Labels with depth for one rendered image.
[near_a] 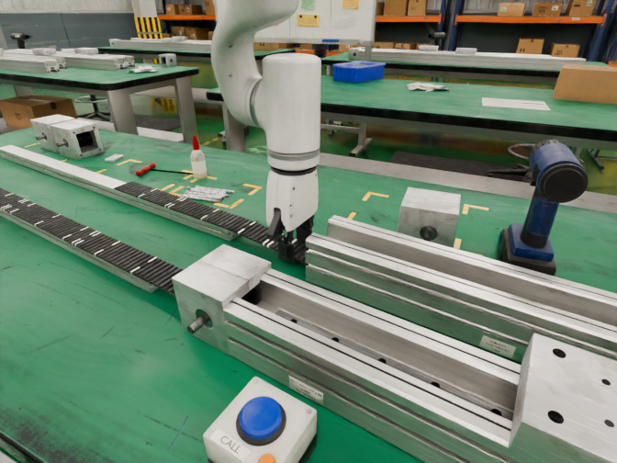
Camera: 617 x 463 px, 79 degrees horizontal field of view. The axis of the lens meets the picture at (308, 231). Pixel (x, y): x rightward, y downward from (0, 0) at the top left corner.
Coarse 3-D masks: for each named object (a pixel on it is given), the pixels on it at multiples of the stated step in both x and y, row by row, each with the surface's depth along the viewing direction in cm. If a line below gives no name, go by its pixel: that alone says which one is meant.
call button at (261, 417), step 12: (264, 396) 37; (252, 408) 36; (264, 408) 36; (276, 408) 36; (240, 420) 35; (252, 420) 35; (264, 420) 35; (276, 420) 35; (252, 432) 34; (264, 432) 34
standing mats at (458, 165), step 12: (144, 120) 467; (156, 120) 467; (168, 120) 467; (396, 156) 349; (408, 156) 349; (420, 156) 350; (432, 156) 350; (432, 168) 323; (444, 168) 323; (456, 168) 323; (468, 168) 323; (480, 168) 323; (492, 168) 323; (504, 168) 323; (516, 180) 300
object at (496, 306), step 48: (336, 240) 60; (384, 240) 61; (336, 288) 61; (384, 288) 56; (432, 288) 51; (480, 288) 49; (528, 288) 52; (576, 288) 49; (480, 336) 50; (528, 336) 47; (576, 336) 44
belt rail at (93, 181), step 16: (16, 160) 114; (32, 160) 108; (48, 160) 108; (64, 176) 102; (80, 176) 97; (96, 176) 97; (112, 192) 93; (144, 208) 87; (160, 208) 84; (192, 224) 80; (208, 224) 77
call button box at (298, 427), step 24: (264, 384) 39; (240, 408) 37; (288, 408) 37; (312, 408) 37; (216, 432) 35; (240, 432) 35; (288, 432) 35; (312, 432) 37; (216, 456) 35; (240, 456) 33; (288, 456) 33
